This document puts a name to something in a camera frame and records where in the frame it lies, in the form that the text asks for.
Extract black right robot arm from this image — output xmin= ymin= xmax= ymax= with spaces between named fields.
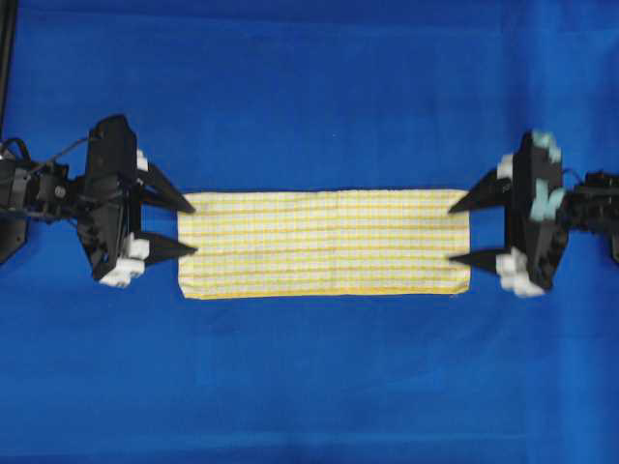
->
xmin=449 ymin=130 xmax=618 ymax=298

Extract yellow striped towel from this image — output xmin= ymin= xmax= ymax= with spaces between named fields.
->
xmin=177 ymin=189 xmax=470 ymax=300

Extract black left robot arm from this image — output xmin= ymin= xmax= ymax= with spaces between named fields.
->
xmin=1 ymin=114 xmax=197 ymax=288

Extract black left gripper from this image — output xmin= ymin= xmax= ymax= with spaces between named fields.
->
xmin=77 ymin=114 xmax=198 ymax=288

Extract blue table cloth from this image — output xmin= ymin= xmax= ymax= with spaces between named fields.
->
xmin=1 ymin=1 xmax=618 ymax=463

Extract black vertical frame post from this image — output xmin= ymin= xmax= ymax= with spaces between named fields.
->
xmin=0 ymin=0 xmax=18 ymax=128

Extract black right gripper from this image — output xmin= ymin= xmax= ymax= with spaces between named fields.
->
xmin=448 ymin=130 xmax=567 ymax=298

